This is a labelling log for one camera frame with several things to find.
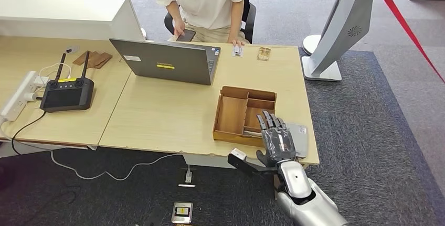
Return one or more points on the small clear wooden card holder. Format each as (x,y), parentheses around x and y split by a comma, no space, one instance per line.
(264,54)

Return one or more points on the black remote controller with antennas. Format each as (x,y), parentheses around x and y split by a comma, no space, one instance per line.
(67,97)

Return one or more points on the grey card reader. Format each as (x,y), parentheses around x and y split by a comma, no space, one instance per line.
(300,142)

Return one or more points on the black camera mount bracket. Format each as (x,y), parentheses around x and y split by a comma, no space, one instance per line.
(250,168)

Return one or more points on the white ID card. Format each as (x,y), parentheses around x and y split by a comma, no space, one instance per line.
(237,51)

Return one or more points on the white floor adapter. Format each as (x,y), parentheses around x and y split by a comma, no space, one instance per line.
(188,177)

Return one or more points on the white counter cabinet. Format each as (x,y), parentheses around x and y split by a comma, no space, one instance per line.
(62,12)

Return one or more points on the person's left hand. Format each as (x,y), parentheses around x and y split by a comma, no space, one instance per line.
(237,42)

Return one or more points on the dark grey carpet mat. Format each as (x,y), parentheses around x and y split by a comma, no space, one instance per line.
(365,113)

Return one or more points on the red barrier tape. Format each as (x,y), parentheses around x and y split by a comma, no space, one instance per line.
(403,21)

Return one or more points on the grey laptop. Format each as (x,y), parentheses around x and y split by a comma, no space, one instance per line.
(163,63)

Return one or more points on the white round base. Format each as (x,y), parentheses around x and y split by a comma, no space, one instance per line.
(143,33)

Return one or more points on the room key cards stack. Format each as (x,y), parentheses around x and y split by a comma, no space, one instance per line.
(252,134)

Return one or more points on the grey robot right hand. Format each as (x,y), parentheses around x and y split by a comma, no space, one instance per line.
(278,144)

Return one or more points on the white charger adapter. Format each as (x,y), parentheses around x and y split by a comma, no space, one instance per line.
(41,81)

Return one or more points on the white under-desk drawer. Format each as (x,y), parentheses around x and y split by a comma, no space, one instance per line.
(208,160)

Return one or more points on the wooden compartment tray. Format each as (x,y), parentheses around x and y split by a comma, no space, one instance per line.
(231,116)

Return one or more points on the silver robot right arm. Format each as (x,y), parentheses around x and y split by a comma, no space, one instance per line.
(306,203)

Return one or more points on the person's left forearm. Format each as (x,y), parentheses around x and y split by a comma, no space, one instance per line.
(237,19)

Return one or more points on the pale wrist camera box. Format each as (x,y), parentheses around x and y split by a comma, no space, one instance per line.
(239,154)

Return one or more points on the white plug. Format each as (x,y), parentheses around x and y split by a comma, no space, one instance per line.
(29,96)

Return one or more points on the grey kiosk display stand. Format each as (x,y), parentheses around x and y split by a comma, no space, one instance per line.
(347,19)

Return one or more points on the white power strip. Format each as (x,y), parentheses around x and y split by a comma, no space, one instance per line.
(15,101)

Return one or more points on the person's right forearm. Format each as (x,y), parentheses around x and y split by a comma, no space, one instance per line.
(174,12)

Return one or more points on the small grey tag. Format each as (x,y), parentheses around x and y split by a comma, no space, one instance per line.
(71,49)

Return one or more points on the black office chair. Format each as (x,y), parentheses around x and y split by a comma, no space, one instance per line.
(249,23)

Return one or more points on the person's right hand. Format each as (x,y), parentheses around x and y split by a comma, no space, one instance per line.
(179,29)

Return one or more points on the silver floor socket box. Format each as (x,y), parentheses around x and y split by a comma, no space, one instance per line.
(182,212)

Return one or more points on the person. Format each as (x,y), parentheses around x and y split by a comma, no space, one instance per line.
(205,2)

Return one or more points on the black smartphone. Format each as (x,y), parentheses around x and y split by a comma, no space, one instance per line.
(186,35)

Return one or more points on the brown wooden coasters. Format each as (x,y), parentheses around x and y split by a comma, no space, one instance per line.
(97,59)

